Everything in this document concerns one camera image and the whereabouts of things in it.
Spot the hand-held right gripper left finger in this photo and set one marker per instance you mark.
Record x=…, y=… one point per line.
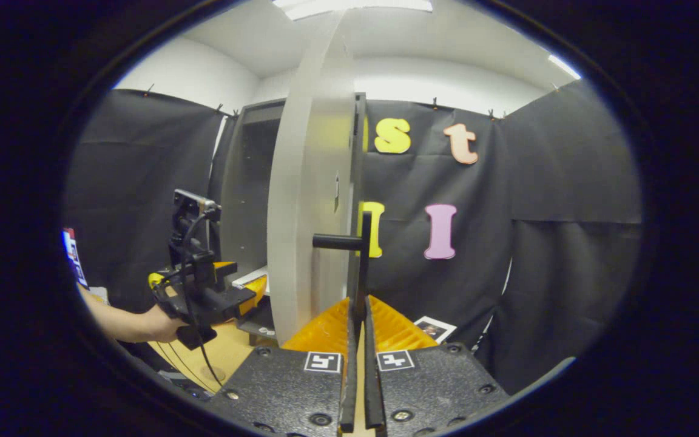
x=348, y=394

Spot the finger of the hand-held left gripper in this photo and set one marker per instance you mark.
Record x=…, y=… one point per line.
x=255, y=291
x=225, y=270

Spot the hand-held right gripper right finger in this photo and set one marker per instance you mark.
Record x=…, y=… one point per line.
x=374, y=394

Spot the grey cabinet door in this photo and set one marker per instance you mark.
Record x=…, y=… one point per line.
x=307, y=182

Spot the white portrait book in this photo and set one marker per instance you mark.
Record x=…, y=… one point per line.
x=434, y=329

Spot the black backdrop cloth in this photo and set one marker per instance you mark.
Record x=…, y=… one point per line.
x=568, y=212

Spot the ceiling light panel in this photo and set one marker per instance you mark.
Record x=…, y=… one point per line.
x=563, y=67
x=349, y=6

